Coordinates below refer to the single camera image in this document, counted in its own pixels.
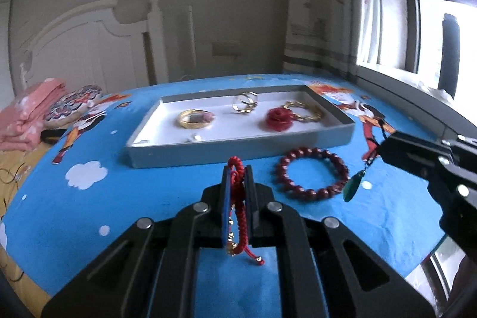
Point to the dark window frame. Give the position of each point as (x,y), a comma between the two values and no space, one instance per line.
(410,23)

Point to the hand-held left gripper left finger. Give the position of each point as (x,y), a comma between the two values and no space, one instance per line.
(225,198)

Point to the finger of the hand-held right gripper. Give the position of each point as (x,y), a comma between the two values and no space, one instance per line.
(406,154)
(465,146)

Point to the grey window sill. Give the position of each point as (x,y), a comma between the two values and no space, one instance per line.
(410,98)

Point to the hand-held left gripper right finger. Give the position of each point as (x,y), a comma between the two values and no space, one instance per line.
(255,198)

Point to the small white pearl earring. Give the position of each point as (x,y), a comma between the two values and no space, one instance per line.
(196,137)

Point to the yellow floral bedsheet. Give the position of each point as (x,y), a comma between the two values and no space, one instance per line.
(15,258)

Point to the round patterned cushion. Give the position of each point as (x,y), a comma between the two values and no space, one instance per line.
(70,105)

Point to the grey shallow cardboard tray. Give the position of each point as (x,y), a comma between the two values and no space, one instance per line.
(231,124)

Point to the white wooden headboard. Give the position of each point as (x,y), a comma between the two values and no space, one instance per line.
(93,49)

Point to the red carved rose ornament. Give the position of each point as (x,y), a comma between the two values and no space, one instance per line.
(279,118)

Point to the folded pink floral blanket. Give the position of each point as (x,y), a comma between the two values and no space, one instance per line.
(26,117)

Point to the pale printed curtain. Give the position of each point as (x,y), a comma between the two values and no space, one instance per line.
(324,5)

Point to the white wardrobe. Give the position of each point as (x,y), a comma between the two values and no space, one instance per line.
(5,53)

